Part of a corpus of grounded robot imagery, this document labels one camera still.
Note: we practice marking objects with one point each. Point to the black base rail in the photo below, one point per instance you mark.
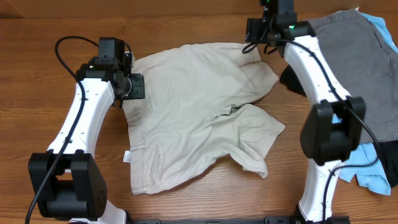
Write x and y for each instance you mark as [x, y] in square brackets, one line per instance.
[211, 221]

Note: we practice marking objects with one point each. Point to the light blue garment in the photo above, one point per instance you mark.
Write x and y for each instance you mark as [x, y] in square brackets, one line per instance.
[376, 171]

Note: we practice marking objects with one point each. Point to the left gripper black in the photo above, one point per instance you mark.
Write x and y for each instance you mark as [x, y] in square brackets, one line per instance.
[138, 89]

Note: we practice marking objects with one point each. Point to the grey shorts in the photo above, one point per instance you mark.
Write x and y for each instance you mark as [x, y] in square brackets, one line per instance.
[364, 64]

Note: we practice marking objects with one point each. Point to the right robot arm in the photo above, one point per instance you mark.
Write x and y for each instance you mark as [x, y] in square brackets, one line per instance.
[333, 127]

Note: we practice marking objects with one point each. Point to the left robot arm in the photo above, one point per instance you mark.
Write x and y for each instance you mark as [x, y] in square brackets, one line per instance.
[66, 180]

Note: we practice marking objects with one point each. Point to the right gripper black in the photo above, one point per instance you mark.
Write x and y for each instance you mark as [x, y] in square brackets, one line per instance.
[253, 28]

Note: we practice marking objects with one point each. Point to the beige shorts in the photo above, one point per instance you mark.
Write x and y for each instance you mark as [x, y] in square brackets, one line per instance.
[199, 106]

